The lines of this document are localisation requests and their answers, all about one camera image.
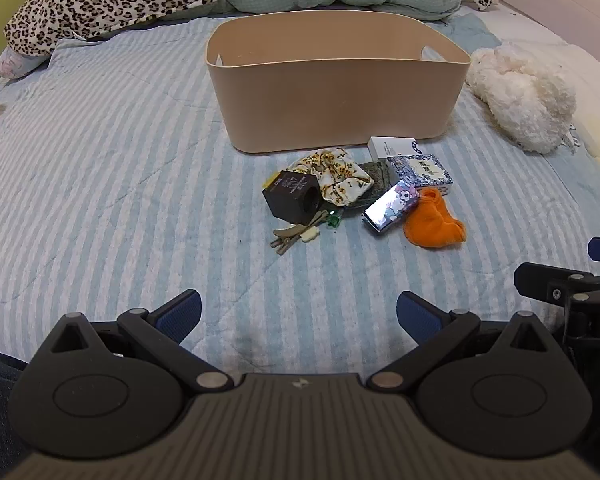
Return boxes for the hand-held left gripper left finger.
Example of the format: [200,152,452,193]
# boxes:
[47,289,235,393]

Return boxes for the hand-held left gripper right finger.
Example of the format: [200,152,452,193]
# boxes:
[371,290,561,392]

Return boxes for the orange sock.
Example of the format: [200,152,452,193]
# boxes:
[403,186,467,249]

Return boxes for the shiny purple cartoon box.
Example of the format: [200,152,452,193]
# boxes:
[362,182,421,237]

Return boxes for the brown hair clip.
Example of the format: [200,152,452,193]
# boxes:
[269,210,331,256]

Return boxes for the blue white patterned box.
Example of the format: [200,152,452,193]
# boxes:
[386,154,453,196]

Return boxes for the dark green cloth item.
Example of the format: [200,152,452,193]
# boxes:
[352,159,396,211]

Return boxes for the black cube box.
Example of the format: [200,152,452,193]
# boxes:
[261,171,323,224]

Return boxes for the floral fabric scrunchie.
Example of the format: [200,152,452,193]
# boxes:
[286,147,373,208]

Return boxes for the small white box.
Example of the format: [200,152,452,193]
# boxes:
[368,136,421,161]

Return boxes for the beige plastic storage bin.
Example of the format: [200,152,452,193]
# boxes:
[204,9,471,156]

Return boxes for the blue striped bed sheet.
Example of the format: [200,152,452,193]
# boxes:
[0,12,600,386]

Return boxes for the white plush toy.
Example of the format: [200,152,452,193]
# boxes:
[466,42,578,155]

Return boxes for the plain light blue cloth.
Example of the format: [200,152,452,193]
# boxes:
[430,7,503,53]

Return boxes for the pink white cloth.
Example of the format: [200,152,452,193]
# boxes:
[0,47,51,79]

